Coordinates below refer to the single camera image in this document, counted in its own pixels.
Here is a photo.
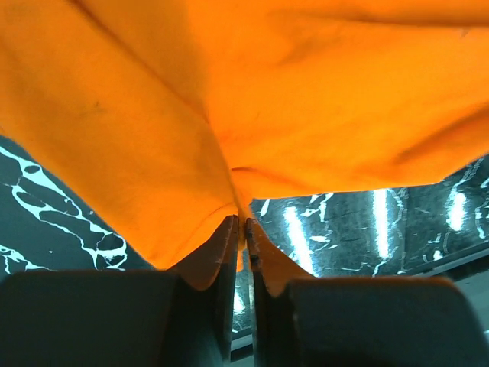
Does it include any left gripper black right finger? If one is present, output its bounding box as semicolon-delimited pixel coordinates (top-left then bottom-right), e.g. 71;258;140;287
247;219;488;366

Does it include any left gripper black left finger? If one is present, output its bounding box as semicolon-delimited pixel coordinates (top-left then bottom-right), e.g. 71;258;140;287
1;216;238;366

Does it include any orange t shirt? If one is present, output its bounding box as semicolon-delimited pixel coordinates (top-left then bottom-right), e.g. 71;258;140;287
0;0;489;299

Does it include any black marbled table mat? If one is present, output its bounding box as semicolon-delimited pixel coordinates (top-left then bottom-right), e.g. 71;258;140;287
1;139;488;324

